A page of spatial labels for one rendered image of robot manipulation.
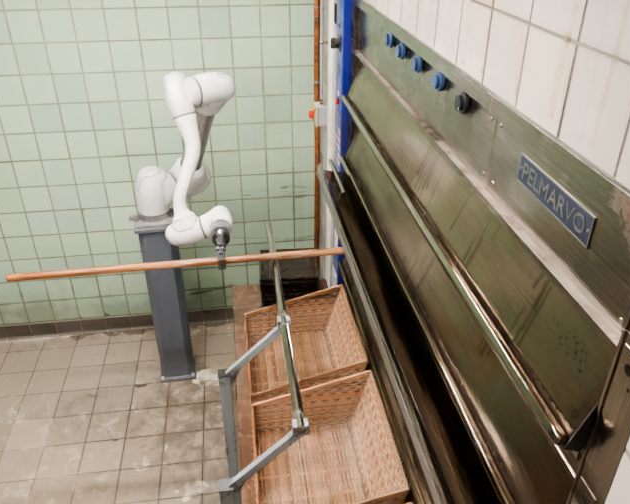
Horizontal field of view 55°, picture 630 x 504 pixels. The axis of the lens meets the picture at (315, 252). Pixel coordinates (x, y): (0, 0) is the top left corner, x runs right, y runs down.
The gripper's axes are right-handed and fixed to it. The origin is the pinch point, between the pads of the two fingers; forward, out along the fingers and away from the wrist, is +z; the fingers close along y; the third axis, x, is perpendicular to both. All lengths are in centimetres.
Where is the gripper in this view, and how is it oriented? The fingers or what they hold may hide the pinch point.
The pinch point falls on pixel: (221, 260)
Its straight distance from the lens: 239.6
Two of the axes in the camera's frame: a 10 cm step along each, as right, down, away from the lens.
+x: -9.9, 0.8, -1.2
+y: 0.0, 8.6, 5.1
